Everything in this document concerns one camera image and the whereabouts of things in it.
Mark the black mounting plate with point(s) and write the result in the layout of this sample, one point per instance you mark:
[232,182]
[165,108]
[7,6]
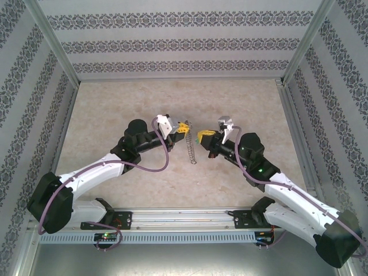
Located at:
[125,220]
[244,220]

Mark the grey metal panel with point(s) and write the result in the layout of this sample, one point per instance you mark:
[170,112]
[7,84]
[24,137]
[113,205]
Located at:
[184,261]

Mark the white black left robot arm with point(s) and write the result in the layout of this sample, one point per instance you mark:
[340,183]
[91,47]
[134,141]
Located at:
[92,172]

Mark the long aluminium base rail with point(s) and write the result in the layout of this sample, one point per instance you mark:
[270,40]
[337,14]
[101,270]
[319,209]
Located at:
[184,218]

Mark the aluminium corner post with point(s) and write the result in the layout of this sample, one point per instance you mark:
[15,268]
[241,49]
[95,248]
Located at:
[308,40]
[52,40]

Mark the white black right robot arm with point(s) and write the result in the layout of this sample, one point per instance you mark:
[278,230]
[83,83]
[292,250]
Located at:
[293,201]

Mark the small circuit board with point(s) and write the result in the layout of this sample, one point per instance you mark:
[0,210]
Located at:
[106,236]
[264,240]

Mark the aluminium table edge rail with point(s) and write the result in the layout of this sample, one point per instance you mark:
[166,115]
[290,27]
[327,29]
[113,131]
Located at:
[64,129]
[294,129]

